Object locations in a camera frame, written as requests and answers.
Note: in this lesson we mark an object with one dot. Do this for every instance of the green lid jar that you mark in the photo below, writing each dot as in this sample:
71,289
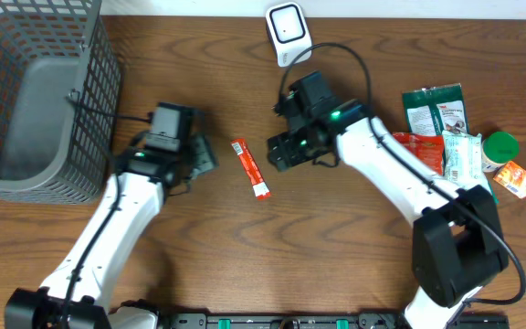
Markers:
497,150

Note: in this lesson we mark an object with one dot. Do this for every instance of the red packet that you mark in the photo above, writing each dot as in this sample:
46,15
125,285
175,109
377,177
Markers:
250,166

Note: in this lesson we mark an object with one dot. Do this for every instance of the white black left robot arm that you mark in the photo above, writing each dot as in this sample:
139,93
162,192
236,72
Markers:
77,293

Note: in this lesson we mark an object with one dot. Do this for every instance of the white small packet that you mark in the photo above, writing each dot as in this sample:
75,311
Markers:
463,159

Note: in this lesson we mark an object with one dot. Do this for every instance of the grey mesh basket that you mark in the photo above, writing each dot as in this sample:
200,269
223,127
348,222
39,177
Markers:
60,84

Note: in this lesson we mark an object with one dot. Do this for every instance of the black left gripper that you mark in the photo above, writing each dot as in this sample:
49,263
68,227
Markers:
202,155

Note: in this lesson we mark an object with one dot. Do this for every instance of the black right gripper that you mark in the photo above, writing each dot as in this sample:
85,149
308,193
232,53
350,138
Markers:
282,153

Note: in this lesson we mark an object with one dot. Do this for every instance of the green white 3M package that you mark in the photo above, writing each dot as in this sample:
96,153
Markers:
431,111

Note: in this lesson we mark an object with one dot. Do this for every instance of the black mounting rail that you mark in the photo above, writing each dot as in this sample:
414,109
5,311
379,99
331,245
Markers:
313,321

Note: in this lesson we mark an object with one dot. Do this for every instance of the white barcode scanner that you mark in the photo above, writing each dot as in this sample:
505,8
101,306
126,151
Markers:
287,32

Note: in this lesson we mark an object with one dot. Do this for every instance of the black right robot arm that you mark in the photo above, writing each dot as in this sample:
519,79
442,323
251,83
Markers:
457,247

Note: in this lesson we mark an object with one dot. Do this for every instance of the red snack bag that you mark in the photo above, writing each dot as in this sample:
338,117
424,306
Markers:
428,149

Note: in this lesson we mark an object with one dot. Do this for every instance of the orange Kleenex tissue pack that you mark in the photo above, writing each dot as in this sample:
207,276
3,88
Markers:
512,177

